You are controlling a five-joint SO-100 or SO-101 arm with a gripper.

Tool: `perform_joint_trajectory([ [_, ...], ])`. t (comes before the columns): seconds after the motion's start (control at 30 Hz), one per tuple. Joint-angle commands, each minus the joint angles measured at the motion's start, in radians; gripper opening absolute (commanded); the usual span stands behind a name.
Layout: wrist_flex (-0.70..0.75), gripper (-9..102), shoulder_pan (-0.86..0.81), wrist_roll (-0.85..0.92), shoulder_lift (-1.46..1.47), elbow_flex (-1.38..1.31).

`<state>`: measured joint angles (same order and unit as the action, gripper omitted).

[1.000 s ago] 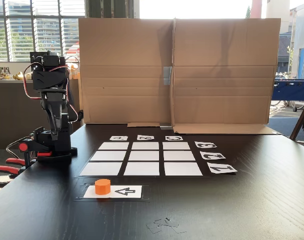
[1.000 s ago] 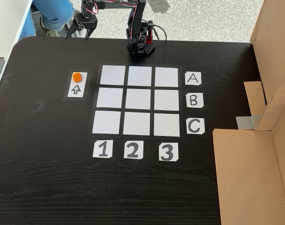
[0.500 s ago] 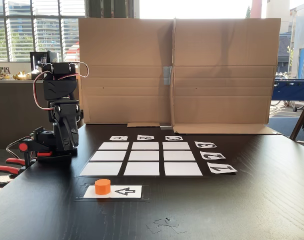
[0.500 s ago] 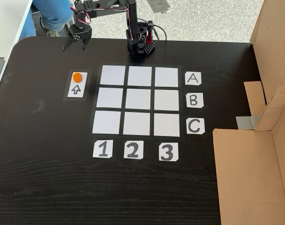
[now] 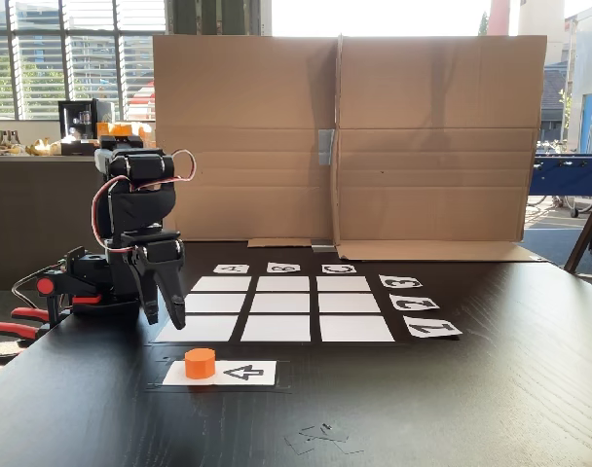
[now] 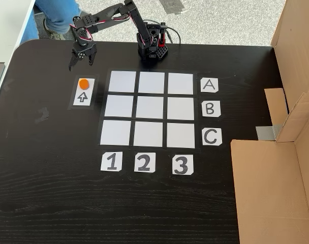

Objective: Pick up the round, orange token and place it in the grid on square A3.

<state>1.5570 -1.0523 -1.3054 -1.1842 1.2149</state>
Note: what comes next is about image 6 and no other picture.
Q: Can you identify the white nine-square grid sheet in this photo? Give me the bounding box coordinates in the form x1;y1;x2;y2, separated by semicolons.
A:
98;69;202;150

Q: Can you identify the white arrow paper sheet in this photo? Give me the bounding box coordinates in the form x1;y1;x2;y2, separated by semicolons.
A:
73;78;96;107

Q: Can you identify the person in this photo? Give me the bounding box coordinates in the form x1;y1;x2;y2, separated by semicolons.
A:
19;0;90;41

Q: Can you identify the black red clamp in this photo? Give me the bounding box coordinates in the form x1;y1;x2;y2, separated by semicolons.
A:
157;21;169;50

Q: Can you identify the white side table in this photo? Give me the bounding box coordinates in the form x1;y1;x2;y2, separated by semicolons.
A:
0;0;37;107

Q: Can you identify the dark floor tape patch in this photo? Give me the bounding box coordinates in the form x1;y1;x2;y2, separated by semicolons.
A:
158;0;192;15

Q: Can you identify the number 1 paper sheet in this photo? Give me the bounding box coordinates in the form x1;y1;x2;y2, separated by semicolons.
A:
100;151;123;172

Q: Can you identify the number 2 paper sheet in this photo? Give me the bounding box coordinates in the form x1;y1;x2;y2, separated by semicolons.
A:
134;152;157;173

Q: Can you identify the letter A paper sheet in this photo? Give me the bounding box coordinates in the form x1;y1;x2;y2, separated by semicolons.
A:
200;78;219;93

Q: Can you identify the letter B paper sheet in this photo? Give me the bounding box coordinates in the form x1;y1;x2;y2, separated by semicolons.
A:
201;101;222;117

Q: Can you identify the number 3 paper sheet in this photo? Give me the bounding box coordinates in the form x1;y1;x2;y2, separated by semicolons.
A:
172;154;194;175

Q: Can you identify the letter C paper sheet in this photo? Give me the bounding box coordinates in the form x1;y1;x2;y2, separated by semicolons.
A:
201;128;223;146

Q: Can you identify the brown cardboard panel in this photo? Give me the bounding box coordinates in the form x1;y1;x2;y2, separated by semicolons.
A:
230;138;309;244
263;0;309;143

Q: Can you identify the thin robot power cable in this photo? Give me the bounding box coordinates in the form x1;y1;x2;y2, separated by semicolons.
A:
144;19;182;45

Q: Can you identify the grey duct tape strip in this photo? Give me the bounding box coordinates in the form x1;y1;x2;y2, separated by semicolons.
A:
255;123;285;142

